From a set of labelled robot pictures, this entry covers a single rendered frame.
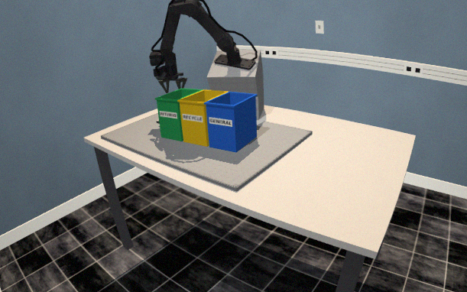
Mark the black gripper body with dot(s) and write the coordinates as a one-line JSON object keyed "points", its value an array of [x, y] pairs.
{"points": [[174, 77]]}

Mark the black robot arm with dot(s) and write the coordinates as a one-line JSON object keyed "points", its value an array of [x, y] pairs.
{"points": [[224, 40]]}

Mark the yellow open bin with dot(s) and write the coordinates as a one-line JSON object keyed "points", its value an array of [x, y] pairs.
{"points": [[193, 116]]}

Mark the blue bin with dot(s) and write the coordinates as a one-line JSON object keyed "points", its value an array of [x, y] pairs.
{"points": [[231, 124]]}

